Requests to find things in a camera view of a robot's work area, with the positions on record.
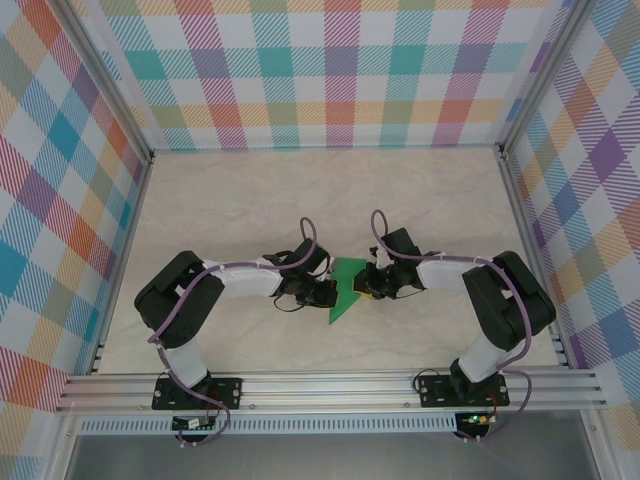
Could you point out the aluminium side rail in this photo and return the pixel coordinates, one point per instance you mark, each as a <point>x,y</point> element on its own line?
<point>520,210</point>
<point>135,210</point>

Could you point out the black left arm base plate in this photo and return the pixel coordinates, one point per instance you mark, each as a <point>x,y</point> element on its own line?
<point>232,392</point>

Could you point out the aluminium mounting rail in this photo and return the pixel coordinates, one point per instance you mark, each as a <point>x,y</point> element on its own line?
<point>325,390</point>

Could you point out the small dark circuit board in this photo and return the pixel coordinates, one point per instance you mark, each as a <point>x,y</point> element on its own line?
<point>192,425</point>

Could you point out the green paper sheet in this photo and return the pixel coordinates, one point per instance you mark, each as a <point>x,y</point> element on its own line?
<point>345,295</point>

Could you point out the circuit board with green light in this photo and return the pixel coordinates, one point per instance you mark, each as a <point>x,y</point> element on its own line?
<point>475,419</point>

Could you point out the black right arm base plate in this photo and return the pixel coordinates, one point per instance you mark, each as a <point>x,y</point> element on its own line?
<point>430,395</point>

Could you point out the grey metal shelf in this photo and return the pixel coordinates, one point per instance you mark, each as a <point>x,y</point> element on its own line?
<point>325,460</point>

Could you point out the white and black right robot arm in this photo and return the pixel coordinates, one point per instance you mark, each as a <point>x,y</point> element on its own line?
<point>445,275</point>

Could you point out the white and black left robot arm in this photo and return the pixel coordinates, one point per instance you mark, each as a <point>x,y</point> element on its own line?
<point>245,285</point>

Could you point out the aluminium frame post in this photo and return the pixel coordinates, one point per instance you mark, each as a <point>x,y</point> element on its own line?
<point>545,75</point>
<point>110,80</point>

